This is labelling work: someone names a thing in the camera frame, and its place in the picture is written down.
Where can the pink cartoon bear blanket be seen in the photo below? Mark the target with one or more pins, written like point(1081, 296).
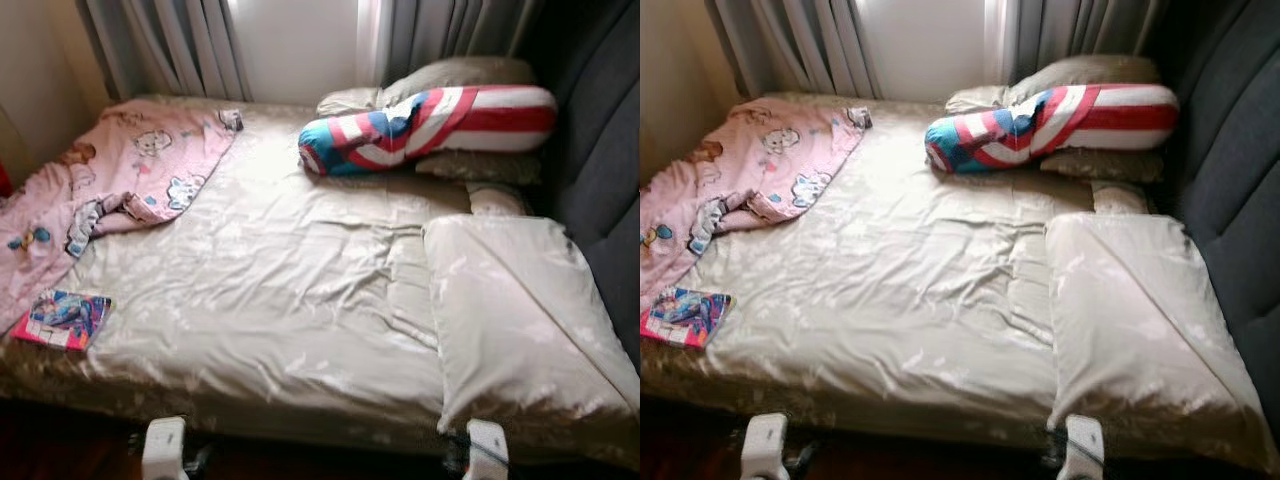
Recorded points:
point(760, 160)
point(120, 170)

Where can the large beige pillow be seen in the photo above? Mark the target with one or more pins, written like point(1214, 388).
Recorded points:
point(1140, 320)
point(520, 320)

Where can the bed with beige floral sheet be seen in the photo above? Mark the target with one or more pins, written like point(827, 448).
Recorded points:
point(900, 280)
point(280, 280)

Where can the small beige bolster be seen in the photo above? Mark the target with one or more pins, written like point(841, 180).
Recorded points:
point(497, 200)
point(1118, 197)

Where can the beige floral pillow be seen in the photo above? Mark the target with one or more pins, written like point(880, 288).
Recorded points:
point(1085, 72)
point(480, 168)
point(1105, 165)
point(460, 75)

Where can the red white blue striped bolster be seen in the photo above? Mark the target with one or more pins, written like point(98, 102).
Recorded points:
point(1060, 122)
point(440, 125)

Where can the dark grey padded headboard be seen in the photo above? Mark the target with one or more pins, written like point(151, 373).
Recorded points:
point(1230, 150)
point(600, 150)

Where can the grey curtain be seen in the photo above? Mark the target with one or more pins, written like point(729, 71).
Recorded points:
point(160, 45)
point(790, 45)
point(1080, 30)
point(460, 30)

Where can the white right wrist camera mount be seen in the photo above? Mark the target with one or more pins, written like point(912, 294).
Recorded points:
point(1086, 450)
point(488, 452)

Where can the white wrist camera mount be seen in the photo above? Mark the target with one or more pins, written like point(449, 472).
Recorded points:
point(1086, 450)
point(765, 450)
point(165, 450)
point(488, 452)

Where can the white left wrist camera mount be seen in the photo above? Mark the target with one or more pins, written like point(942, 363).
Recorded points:
point(165, 450)
point(765, 450)

